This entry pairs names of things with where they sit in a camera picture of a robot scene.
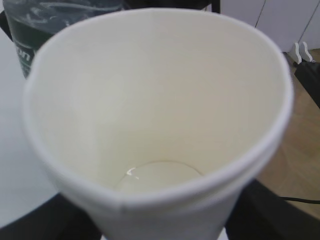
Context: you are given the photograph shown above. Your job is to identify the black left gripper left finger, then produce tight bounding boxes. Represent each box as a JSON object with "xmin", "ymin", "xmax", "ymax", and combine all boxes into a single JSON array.
[{"xmin": 0, "ymin": 194, "xmax": 102, "ymax": 240}]

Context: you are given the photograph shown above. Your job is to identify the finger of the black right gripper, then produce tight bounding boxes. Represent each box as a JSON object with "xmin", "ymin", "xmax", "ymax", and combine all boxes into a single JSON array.
[{"xmin": 0, "ymin": 10, "xmax": 13, "ymax": 41}]

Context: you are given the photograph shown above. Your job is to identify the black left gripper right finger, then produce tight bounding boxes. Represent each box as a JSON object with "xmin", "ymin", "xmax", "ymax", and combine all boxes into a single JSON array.
[{"xmin": 225, "ymin": 180, "xmax": 320, "ymax": 240}]

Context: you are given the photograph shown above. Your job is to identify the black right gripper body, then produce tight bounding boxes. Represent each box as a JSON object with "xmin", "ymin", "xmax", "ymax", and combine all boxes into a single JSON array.
[{"xmin": 123, "ymin": 0, "xmax": 221, "ymax": 13}]

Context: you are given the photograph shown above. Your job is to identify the clear green-label water bottle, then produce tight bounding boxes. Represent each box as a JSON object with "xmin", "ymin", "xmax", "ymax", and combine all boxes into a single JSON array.
[{"xmin": 2, "ymin": 0, "xmax": 123, "ymax": 78}]

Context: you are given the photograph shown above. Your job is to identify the white paper cup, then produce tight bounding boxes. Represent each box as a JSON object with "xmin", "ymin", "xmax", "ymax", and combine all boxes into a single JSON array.
[{"xmin": 22, "ymin": 8, "xmax": 294, "ymax": 240}]

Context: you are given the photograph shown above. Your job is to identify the white stand on floor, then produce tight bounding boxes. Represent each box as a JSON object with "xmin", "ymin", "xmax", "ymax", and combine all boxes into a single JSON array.
[{"xmin": 288, "ymin": 41, "xmax": 316, "ymax": 65}]

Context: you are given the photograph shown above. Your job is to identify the black cable on floor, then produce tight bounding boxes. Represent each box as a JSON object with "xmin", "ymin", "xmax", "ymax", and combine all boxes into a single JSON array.
[{"xmin": 279, "ymin": 196, "xmax": 320, "ymax": 204}]

